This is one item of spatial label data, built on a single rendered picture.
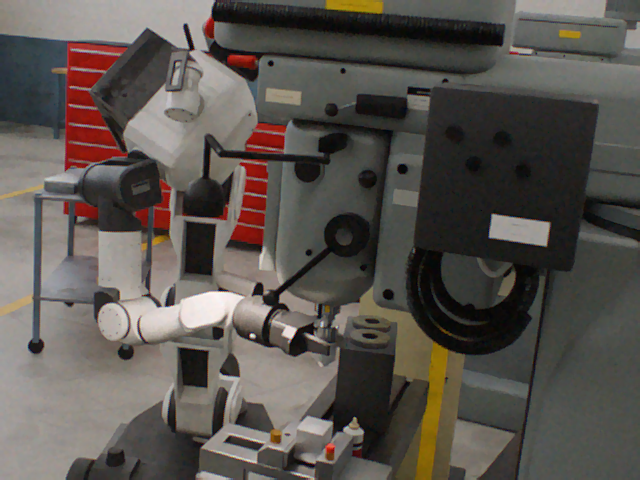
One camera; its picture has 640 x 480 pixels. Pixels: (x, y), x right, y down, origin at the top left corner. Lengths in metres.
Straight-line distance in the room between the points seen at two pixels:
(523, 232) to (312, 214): 0.45
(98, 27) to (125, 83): 10.25
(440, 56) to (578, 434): 0.59
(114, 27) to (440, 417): 9.29
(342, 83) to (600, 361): 0.56
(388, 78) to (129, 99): 0.73
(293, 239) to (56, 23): 11.17
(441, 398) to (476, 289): 2.10
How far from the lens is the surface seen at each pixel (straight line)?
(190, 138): 1.86
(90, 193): 1.91
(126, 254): 1.86
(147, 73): 1.95
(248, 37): 1.43
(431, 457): 3.59
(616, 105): 1.35
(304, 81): 1.41
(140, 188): 1.85
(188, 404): 2.47
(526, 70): 1.36
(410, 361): 3.46
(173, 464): 2.52
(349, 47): 1.38
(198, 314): 1.71
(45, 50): 12.64
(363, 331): 1.99
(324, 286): 1.49
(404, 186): 1.38
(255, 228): 6.63
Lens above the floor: 1.79
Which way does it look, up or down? 13 degrees down
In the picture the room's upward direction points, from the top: 5 degrees clockwise
